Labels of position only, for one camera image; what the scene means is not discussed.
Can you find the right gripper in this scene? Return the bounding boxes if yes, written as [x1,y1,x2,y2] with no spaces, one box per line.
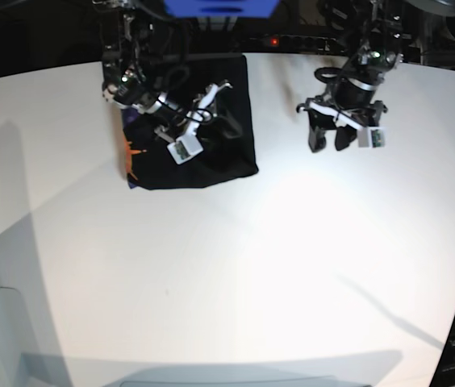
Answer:
[130,78,244,145]

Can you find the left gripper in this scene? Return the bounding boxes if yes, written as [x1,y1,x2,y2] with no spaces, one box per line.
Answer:
[296,76,388,153]

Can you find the black T-shirt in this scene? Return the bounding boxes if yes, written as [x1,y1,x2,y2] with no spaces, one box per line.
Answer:
[122,56,259,190]

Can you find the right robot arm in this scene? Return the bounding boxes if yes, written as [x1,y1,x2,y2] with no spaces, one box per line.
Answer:
[93,1,243,144]

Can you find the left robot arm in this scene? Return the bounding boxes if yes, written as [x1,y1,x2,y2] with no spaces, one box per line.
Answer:
[296,1,403,153]

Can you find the black power strip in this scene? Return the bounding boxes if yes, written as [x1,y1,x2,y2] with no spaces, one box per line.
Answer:
[240,35,347,56]

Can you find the blue box overhead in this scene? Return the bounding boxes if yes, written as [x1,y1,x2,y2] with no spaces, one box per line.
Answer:
[164,0,280,19]

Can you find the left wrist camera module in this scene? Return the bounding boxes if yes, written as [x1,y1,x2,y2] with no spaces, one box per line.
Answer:
[357,127,386,149]

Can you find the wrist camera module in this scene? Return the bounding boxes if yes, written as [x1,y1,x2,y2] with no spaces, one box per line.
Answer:
[357,127,386,149]
[167,135,203,165]

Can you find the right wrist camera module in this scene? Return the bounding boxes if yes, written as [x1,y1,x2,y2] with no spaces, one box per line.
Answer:
[167,135,203,165]

